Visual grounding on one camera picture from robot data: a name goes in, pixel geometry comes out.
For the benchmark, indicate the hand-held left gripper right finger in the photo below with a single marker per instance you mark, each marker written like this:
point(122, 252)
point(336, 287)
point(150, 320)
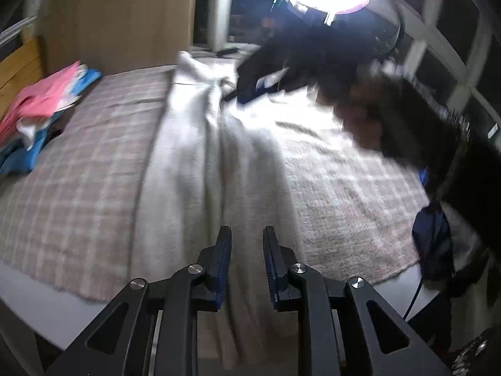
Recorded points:
point(271, 266)

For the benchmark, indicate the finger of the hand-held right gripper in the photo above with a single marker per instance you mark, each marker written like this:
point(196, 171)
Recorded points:
point(262, 64)
point(250, 92)

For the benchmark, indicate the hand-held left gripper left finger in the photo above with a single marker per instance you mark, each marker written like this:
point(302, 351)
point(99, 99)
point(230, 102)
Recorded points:
point(224, 266)

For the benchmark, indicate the cream ribbed sweater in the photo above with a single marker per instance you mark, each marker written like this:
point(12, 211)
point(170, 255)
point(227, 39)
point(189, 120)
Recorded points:
point(188, 164)

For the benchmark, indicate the pile of pink blue clothes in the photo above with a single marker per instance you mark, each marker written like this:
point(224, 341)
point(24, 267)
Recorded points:
point(27, 152)

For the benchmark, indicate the person's right hand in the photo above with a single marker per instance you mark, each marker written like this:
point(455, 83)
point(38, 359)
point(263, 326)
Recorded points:
point(364, 117)

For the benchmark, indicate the black power strip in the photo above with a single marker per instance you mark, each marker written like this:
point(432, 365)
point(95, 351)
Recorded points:
point(227, 51)

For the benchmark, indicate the dark blue bag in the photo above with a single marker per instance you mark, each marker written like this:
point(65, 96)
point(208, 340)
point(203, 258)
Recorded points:
point(432, 239)

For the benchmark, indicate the wooden headboard panel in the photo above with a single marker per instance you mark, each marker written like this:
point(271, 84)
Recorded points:
point(125, 19)

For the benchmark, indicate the pink plaid blanket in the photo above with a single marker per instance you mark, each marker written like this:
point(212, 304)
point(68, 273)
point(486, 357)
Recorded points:
point(78, 188)

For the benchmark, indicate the white mattress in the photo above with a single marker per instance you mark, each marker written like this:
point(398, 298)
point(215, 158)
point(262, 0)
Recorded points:
point(47, 313)

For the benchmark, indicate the pink garment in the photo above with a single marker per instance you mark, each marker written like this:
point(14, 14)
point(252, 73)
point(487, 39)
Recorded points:
point(39, 100)

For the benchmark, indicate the white garment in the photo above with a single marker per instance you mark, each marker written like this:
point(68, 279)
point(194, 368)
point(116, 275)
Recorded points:
point(29, 129)

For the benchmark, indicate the wooden headboard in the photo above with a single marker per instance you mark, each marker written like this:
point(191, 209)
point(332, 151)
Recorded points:
point(19, 78)

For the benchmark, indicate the white window frame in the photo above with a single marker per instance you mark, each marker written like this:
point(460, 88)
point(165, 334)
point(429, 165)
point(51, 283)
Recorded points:
point(438, 47)

